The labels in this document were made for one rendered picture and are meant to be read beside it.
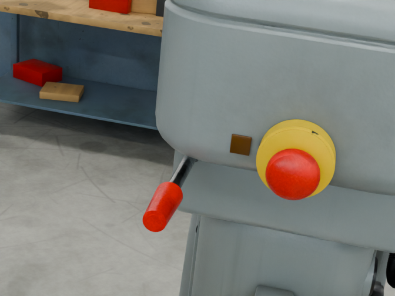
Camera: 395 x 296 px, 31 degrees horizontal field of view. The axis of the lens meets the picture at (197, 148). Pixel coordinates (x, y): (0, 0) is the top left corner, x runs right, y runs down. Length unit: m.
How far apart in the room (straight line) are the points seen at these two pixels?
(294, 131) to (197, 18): 0.11
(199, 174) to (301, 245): 0.14
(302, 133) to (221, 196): 0.18
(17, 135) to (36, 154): 0.33
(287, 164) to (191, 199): 0.21
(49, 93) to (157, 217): 4.41
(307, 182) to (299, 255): 0.25
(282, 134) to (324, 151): 0.03
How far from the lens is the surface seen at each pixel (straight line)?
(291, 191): 0.53
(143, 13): 4.72
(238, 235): 0.76
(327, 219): 0.70
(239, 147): 0.57
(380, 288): 0.94
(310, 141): 0.55
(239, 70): 0.56
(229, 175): 0.69
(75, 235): 3.84
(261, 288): 0.78
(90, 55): 5.46
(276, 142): 0.55
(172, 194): 0.59
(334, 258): 0.76
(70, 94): 4.94
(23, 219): 3.98
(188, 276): 1.39
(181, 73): 0.58
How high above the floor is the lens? 1.98
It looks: 24 degrees down
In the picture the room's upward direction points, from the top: 6 degrees clockwise
